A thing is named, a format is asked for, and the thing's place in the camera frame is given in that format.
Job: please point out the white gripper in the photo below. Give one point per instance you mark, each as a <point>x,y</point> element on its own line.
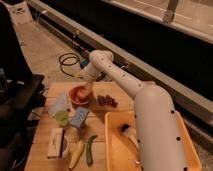
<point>90,73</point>

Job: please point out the red yellow apple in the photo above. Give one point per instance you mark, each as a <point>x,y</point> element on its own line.
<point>80,93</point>

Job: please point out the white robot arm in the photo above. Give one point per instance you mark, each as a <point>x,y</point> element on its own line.
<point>158,133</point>

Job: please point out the red bowl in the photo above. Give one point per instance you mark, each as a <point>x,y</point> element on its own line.
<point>74,99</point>

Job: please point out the purple grape bunch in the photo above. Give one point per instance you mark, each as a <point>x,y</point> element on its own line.
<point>106,100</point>

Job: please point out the blue sponge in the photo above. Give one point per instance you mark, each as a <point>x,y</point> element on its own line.
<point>79,118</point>

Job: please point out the clear plastic bag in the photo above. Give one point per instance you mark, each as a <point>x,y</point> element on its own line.
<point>61,103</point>

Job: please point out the green cup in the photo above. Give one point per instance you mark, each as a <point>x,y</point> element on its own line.
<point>62,117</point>

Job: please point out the yellow banana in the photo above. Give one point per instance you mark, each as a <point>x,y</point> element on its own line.
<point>76,155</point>

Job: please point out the white box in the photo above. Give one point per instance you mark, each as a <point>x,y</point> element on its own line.
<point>55,143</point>

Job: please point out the green cucumber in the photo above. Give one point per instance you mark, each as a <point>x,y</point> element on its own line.
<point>89,157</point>

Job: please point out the black chair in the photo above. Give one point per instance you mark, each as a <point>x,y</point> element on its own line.
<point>20,93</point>

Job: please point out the yellow plastic bin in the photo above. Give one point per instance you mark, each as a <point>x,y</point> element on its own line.
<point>121,153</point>

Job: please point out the white paper sheet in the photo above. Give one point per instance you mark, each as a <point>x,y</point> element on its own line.
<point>20,13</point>

